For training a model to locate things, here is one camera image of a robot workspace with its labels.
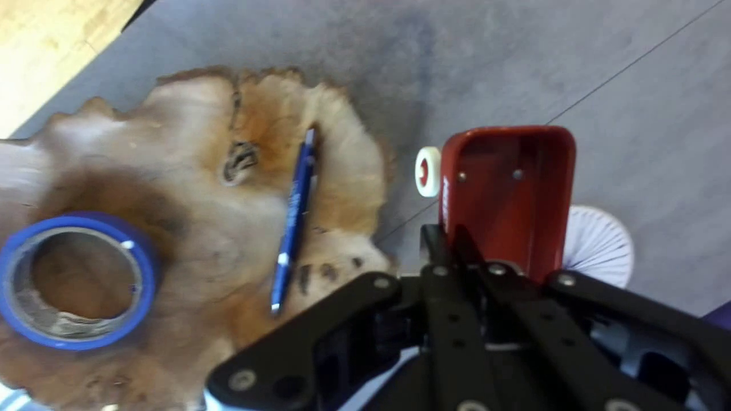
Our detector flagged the brown wooden burl bowl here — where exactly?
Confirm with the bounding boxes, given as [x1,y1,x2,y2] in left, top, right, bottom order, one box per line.
[0,70,387,411]

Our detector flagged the red toy trolley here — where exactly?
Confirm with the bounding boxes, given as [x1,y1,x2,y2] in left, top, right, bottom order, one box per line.
[414,125,575,283]

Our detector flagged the blue pen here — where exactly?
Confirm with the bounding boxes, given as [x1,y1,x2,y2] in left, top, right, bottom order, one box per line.
[270,129,318,316]

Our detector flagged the blue tape roll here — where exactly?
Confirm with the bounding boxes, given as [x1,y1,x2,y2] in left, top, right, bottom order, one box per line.
[0,213,160,351]

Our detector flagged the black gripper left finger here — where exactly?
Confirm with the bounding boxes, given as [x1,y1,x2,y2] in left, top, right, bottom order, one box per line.
[203,226,489,411]

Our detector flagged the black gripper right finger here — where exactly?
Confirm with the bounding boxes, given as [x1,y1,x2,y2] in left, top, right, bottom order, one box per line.
[455,226,731,411]

